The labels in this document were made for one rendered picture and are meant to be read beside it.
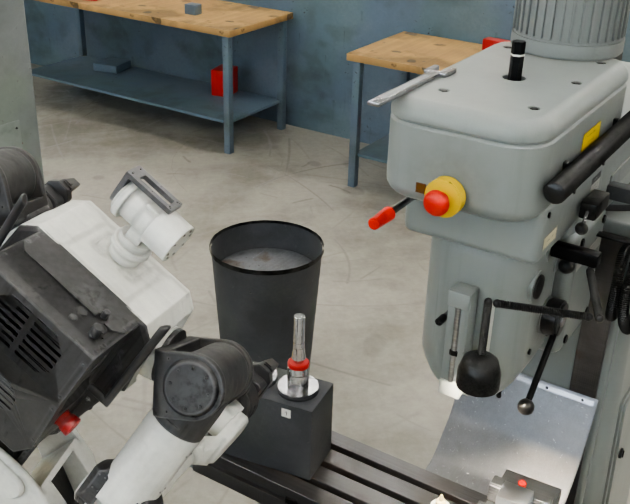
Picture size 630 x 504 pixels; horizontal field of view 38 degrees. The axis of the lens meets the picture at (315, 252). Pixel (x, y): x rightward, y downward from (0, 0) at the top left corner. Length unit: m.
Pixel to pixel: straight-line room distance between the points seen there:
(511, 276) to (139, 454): 0.66
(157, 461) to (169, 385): 0.14
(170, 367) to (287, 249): 2.71
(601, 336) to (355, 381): 2.10
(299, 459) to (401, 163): 0.85
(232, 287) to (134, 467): 2.29
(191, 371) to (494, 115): 0.56
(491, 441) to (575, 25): 1.01
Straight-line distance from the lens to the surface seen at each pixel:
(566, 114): 1.40
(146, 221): 1.33
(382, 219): 1.41
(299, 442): 2.00
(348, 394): 3.94
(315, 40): 6.80
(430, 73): 1.49
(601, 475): 2.30
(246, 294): 3.62
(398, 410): 3.87
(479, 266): 1.55
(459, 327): 1.58
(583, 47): 1.66
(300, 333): 1.91
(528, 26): 1.69
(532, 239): 1.46
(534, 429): 2.18
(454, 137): 1.34
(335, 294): 4.67
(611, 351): 2.09
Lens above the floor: 2.29
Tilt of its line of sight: 27 degrees down
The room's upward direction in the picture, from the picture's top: 2 degrees clockwise
